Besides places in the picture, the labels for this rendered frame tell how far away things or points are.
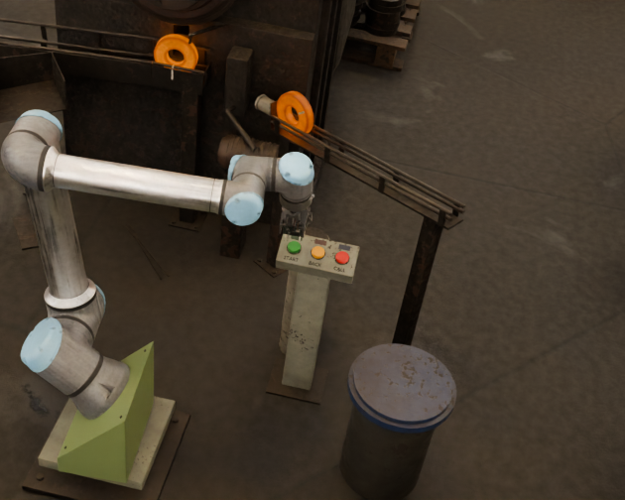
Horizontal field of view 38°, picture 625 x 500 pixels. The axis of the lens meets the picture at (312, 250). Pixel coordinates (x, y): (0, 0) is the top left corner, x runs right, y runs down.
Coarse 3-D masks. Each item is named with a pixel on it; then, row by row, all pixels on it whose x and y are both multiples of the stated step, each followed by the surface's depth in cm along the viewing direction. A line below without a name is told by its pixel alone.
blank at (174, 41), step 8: (160, 40) 325; (168, 40) 323; (176, 40) 323; (184, 40) 323; (160, 48) 325; (168, 48) 325; (176, 48) 325; (184, 48) 324; (192, 48) 324; (160, 56) 327; (168, 56) 330; (184, 56) 326; (192, 56) 326; (176, 64) 330; (184, 64) 329; (192, 64) 328
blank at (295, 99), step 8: (280, 96) 314; (288, 96) 310; (296, 96) 308; (304, 96) 309; (280, 104) 315; (288, 104) 312; (296, 104) 309; (304, 104) 307; (280, 112) 317; (288, 112) 316; (304, 112) 308; (312, 112) 309; (288, 120) 316; (296, 120) 317; (304, 120) 309; (312, 120) 310; (304, 128) 311
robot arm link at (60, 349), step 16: (48, 320) 257; (64, 320) 260; (80, 320) 263; (32, 336) 258; (48, 336) 251; (64, 336) 254; (80, 336) 259; (32, 352) 251; (48, 352) 250; (64, 352) 252; (80, 352) 256; (96, 352) 262; (32, 368) 253; (48, 368) 252; (64, 368) 253; (80, 368) 255; (64, 384) 255; (80, 384) 256
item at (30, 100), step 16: (0, 64) 318; (16, 64) 321; (32, 64) 323; (48, 64) 326; (0, 80) 322; (16, 80) 325; (32, 80) 327; (48, 80) 330; (64, 80) 311; (0, 96) 321; (16, 96) 322; (32, 96) 322; (48, 96) 323; (64, 96) 315; (0, 112) 314; (16, 112) 315; (16, 224) 359; (32, 224) 360; (32, 240) 353
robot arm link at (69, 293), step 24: (24, 120) 233; (48, 120) 236; (48, 144) 231; (48, 192) 241; (48, 216) 245; (72, 216) 252; (48, 240) 250; (72, 240) 254; (48, 264) 256; (72, 264) 257; (48, 288) 267; (72, 288) 261; (96, 288) 276; (48, 312) 268; (72, 312) 263; (96, 312) 270
